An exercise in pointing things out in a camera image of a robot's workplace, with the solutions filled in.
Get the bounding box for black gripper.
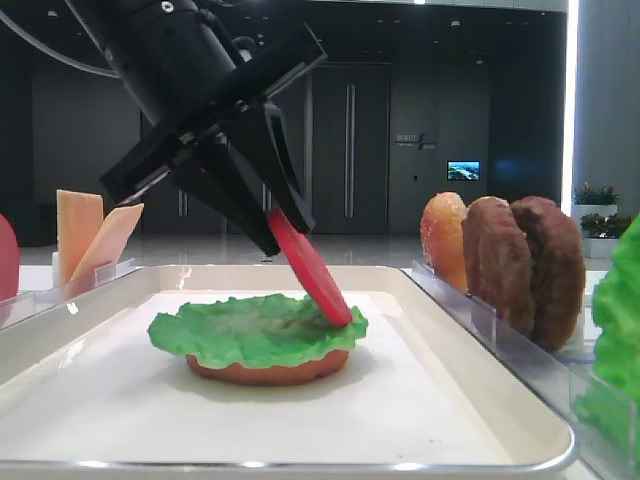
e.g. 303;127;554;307
68;1;326;257

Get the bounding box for brown bottom bun slice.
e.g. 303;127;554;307
186;350;350;387

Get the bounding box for white rectangular tray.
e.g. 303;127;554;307
1;265;577;479

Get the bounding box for orange glazed bread slice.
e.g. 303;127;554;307
420;192;468;294

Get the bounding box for brown meat patty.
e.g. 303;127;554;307
511;196;586;352
462;196;534;337

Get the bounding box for pink tomato slice far left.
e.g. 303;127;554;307
0;216;20;301

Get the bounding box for clear acrylic left holder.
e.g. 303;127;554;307
1;259;138;329

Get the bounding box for potted plants in planter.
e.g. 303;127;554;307
572;183;632;259

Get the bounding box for green lettuce leaf right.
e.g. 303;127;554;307
574;219;639;458

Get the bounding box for brown meat patty front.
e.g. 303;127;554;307
462;196;534;337

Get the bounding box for leaning orange cheese slice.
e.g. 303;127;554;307
71;203;144;281

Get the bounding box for green lettuce leaf on bun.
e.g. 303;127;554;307
148;293;369;370

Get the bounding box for clear acrylic right holder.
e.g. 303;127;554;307
410;260;639;479

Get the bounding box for tall orange cheese slice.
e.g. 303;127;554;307
56;190;104;284

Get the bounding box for clear acrylic holder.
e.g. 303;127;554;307
1;259;138;329
410;260;639;479

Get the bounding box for small wall display screen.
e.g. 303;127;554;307
447;161;480;181

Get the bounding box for red tomato slice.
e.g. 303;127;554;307
267;208;352;328

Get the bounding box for brown meat patty rear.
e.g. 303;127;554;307
511;196;586;352

